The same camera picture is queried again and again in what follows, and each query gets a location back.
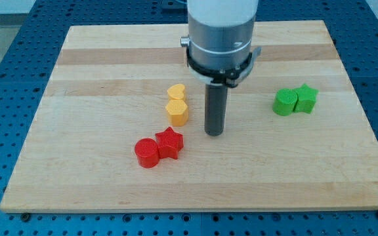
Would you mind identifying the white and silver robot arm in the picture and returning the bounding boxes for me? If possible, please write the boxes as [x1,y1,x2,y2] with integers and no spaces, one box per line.
[180,0,261,88]

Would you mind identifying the yellow hexagon block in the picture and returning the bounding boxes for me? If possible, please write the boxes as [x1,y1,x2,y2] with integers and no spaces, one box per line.
[165,100,188,127]

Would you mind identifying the yellow heart block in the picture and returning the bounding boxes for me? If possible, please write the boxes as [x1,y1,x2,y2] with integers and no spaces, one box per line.
[167,83,186,100]

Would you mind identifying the red star block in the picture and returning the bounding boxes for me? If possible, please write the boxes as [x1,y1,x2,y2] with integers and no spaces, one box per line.
[155,127,184,159]

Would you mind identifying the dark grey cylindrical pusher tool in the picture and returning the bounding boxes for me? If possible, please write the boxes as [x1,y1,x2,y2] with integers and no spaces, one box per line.
[204,85,228,136]

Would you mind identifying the red cylinder block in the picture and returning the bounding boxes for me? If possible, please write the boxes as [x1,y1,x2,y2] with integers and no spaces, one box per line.
[134,138,159,168]

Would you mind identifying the wooden board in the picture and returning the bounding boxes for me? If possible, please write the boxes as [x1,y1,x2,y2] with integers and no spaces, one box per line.
[0,20,378,213]

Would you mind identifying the green cylinder block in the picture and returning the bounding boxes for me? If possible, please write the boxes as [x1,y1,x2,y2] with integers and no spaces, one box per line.
[272,88,298,116]

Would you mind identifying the green star block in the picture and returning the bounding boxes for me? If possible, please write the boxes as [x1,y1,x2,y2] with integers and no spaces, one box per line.
[293,83,319,113]

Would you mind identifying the blue perforated table plate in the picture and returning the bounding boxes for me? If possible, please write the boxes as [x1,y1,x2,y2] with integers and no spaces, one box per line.
[0,1,378,235]

